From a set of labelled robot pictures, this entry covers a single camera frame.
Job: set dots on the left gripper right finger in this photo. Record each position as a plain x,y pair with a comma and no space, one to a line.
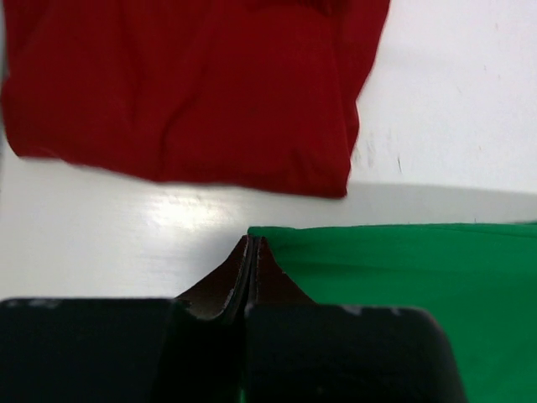
298,350

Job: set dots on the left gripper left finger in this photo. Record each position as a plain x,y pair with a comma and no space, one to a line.
182,349

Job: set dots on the green t shirt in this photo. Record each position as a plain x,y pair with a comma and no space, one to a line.
478,280

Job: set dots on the red t shirt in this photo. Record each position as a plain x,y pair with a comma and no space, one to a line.
260,94

